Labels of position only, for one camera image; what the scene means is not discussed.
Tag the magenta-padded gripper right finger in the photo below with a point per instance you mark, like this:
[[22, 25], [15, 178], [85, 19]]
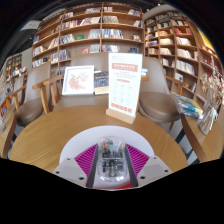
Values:
[[136, 160]]

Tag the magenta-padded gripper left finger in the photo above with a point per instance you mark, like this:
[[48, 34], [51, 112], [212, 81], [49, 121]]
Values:
[[86, 160]]

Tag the transparent computer mouse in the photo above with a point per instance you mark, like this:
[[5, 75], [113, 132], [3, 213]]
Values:
[[111, 160]]

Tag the white mouse pad red wrist rest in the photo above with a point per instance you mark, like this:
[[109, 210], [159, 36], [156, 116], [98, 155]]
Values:
[[86, 138]]

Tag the taupe armchair wooden arms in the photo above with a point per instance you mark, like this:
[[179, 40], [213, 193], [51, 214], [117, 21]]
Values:
[[156, 105], [31, 110], [80, 101]]

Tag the colourful stack of books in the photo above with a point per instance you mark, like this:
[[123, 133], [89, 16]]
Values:
[[188, 106]]

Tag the white red sign wooden base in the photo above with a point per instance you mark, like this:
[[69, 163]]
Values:
[[124, 86]]

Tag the white framed floral picture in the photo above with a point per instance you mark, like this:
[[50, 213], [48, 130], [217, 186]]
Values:
[[78, 81]]

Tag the dark standing book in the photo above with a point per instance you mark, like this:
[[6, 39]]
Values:
[[101, 81]]

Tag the glass vase beige dried flowers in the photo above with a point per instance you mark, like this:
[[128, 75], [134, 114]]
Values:
[[208, 120]]

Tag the teal book stack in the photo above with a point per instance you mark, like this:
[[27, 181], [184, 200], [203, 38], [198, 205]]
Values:
[[144, 72]]

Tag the distant small wooden bookshelf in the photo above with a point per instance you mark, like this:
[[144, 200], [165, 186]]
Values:
[[15, 66]]

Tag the tall wooden bookshelf with books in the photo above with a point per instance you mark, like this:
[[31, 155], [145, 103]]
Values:
[[173, 43]]

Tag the wide wooden bookshelf with books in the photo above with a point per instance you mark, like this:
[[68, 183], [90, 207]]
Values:
[[86, 33]]

